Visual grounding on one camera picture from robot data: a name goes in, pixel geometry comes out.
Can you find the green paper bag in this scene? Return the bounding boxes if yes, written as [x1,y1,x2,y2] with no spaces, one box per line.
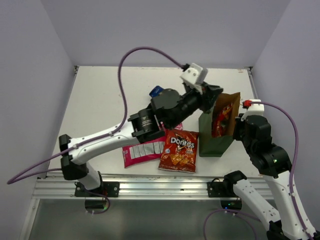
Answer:
[198,92,241,158]

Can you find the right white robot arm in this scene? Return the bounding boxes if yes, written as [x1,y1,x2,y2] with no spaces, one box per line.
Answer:
[222,115,320,240]

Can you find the small pink candy packet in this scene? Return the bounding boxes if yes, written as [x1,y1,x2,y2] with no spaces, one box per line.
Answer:
[174,123,183,131]

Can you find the blue chips bag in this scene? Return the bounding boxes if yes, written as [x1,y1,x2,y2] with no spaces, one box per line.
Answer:
[149,85,164,98]

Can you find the red snack mix bag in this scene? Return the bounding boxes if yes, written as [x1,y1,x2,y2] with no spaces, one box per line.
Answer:
[211,103,233,138]

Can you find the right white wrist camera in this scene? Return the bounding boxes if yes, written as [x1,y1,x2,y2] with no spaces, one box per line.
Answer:
[241,99,265,121]

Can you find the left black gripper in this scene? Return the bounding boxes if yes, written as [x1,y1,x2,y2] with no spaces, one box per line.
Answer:
[167,80,223,130]

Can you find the large pink snack bag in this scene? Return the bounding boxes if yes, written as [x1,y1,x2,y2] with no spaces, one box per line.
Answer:
[122,140,165,168]

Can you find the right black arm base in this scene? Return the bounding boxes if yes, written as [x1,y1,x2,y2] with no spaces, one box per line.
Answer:
[207,170,247,198]

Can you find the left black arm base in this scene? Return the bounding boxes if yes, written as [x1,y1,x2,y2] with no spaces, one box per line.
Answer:
[74,180,120,198]

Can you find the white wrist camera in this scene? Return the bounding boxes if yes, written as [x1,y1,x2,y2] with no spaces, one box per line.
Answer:
[180,63,208,95]
[241,99,265,121]

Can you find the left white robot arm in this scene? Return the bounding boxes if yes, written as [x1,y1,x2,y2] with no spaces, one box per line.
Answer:
[58,82,223,197]

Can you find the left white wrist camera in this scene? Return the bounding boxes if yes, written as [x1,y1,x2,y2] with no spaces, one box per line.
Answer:
[180,63,208,95]

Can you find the aluminium front rail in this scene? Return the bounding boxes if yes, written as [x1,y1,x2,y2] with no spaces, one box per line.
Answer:
[31,173,276,201]

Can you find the red Doritos bag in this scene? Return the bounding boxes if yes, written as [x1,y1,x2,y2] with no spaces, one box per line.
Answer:
[158,129,199,173]

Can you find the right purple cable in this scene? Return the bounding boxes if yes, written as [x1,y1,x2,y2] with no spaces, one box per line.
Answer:
[202,99,318,240]

